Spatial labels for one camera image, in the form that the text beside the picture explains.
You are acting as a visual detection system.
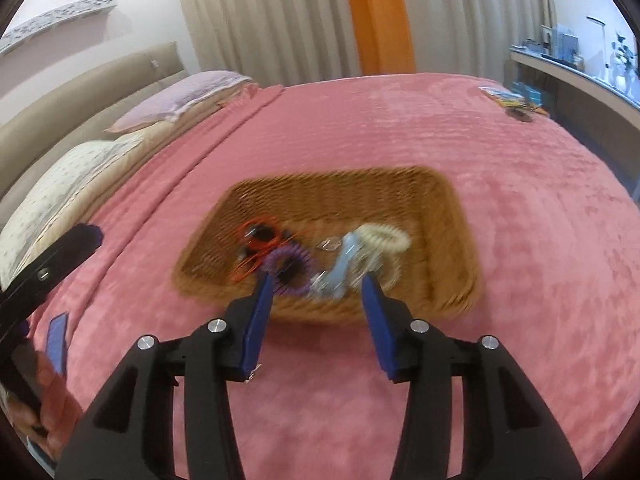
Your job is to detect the left hand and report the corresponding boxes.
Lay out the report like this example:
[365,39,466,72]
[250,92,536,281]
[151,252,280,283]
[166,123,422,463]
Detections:
[8,351,84,460]

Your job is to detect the white desk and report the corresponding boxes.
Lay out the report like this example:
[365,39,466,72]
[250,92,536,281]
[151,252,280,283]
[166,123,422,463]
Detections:
[510,47,639,188]

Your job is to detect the beige padded headboard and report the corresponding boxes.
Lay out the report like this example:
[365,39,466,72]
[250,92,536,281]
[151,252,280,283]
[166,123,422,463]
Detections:
[1,42,184,194]

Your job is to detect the cream spiral hair tie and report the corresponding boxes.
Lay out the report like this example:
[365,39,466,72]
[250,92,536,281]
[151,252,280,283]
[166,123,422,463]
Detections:
[351,222,412,256]

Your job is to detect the orange curtain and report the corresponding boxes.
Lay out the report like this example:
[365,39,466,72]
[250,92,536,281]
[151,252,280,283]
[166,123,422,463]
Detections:
[348,0,416,75]

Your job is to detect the white decorative wall shelf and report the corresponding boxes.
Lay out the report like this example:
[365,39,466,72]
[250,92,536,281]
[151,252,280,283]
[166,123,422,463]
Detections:
[0,0,118,56]

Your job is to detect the books on desk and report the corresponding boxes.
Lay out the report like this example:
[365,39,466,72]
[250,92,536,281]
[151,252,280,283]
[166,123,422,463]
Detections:
[541,24,582,70]

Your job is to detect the red cord bracelet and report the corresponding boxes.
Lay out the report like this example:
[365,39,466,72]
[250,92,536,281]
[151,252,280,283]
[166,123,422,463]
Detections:
[229,214,312,283]

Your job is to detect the pink pillow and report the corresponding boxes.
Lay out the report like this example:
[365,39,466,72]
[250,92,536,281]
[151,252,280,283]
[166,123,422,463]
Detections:
[107,70,254,134]

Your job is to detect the white dotted pillow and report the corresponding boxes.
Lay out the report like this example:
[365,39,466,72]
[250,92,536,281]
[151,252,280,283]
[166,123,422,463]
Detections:
[1,134,141,289]

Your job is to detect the light blue hair clip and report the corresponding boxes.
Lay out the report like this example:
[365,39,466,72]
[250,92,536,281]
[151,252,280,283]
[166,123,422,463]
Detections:
[310,232,360,300]

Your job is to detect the white vase with flowers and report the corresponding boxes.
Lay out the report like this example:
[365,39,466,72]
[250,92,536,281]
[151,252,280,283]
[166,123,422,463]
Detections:
[608,32,637,96]

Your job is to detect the beige quilt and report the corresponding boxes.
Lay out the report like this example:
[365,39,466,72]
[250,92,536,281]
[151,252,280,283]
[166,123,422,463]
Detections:
[26,84,259,261]

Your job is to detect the beige curtain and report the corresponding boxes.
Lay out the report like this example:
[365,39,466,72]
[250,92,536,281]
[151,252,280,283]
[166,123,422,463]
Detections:
[180,0,556,84]

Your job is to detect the small items on bed edge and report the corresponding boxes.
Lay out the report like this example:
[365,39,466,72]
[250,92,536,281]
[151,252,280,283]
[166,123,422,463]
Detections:
[478,86,549,122]

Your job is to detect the purple spiral hair tie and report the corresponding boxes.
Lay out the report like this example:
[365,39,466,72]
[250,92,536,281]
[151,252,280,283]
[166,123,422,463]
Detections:
[259,245,320,297]

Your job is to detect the white desk lamp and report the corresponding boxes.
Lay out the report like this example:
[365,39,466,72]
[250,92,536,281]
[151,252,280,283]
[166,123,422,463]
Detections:
[586,15,610,81]

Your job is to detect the brown wicker basket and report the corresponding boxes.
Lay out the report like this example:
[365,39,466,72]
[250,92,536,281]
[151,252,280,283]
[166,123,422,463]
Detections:
[174,167,482,323]

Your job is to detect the pink fleece blanket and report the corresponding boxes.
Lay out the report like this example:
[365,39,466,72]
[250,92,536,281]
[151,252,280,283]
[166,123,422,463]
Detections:
[24,71,634,480]

